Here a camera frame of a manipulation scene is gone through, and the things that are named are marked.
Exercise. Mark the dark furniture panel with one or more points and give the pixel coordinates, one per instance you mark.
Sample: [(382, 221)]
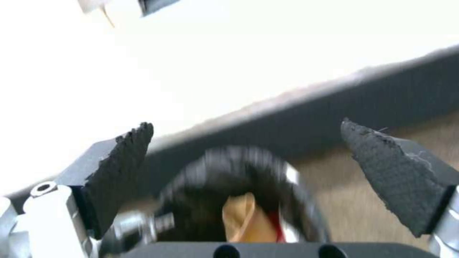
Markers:
[(157, 6)]

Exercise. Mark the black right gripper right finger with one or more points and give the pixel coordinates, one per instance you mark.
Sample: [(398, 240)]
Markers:
[(391, 172)]

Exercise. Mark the dark grey rug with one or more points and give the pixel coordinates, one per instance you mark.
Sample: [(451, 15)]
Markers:
[(315, 110)]

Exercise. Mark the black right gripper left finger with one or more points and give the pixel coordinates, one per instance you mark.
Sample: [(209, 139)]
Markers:
[(118, 166)]

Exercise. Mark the black round trash bin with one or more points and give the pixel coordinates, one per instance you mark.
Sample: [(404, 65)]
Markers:
[(201, 199)]

